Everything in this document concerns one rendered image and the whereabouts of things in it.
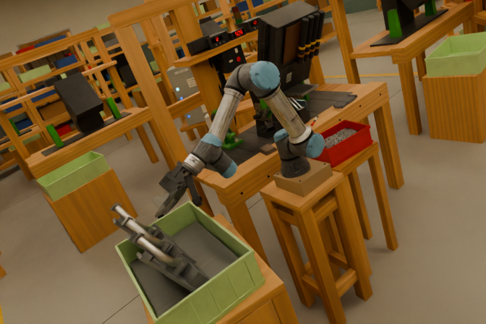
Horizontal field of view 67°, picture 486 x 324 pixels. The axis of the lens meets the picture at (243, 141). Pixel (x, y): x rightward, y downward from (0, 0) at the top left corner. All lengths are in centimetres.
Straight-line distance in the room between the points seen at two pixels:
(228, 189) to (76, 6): 1074
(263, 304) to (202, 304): 25
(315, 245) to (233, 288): 61
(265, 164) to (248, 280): 86
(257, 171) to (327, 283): 71
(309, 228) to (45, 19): 1099
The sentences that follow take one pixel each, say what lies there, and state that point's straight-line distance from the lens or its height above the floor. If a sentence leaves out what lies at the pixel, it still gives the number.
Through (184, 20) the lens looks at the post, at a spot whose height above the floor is 177.
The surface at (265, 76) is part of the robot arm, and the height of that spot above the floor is 150.
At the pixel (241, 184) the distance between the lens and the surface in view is 208.
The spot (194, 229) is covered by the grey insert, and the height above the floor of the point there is 85.
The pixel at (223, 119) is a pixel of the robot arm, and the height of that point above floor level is 137.
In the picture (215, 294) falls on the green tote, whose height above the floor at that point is 90.
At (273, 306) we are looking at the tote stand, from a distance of 154.
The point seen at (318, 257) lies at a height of 52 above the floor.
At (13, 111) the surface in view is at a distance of 878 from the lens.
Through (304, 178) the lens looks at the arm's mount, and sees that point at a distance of 179.
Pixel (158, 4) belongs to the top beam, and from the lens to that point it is 247.
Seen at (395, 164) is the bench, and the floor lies 23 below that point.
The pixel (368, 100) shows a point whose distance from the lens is 274.
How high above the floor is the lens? 183
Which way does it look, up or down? 22 degrees down
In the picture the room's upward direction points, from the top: 20 degrees counter-clockwise
